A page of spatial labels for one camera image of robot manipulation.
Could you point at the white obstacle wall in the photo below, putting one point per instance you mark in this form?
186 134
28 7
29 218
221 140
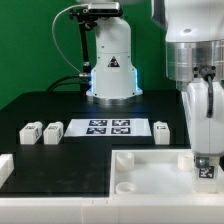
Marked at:
113 210

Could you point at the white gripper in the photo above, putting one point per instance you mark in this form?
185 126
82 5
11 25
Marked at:
206 135

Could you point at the black camera stand pole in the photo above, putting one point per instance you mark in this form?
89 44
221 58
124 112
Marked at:
86 23

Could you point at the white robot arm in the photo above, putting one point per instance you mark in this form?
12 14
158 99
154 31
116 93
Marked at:
194 44

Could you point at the white square tabletop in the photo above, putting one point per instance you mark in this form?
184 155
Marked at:
158 172

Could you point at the white marker sheet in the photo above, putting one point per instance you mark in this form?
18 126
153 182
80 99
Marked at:
108 127

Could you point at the black camera on stand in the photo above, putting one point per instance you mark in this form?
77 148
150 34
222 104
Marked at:
104 8

